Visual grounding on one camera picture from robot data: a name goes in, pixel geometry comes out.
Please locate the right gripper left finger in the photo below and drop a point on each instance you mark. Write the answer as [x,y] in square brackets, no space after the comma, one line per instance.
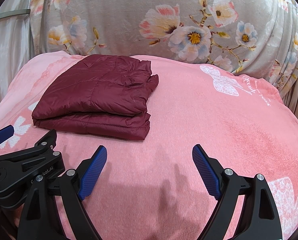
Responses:
[40,218]

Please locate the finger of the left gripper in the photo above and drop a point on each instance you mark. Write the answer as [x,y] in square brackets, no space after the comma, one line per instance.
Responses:
[6,133]

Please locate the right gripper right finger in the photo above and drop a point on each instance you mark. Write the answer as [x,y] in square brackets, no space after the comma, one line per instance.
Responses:
[259,218]

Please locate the maroon puffer jacket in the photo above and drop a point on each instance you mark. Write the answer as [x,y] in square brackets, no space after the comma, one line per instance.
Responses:
[101,95]

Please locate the person's left hand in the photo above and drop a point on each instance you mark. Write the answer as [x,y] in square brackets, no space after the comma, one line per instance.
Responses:
[10,223]

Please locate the pink bow print blanket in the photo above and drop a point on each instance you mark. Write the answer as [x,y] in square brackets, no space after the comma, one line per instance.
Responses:
[151,189]

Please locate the silver satin curtain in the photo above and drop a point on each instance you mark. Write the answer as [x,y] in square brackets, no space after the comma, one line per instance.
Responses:
[16,43]

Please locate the grey floral bed sheet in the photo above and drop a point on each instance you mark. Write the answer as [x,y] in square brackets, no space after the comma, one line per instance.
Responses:
[254,37]

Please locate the grey metal rail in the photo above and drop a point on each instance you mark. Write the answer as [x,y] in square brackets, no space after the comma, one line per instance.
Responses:
[14,13]

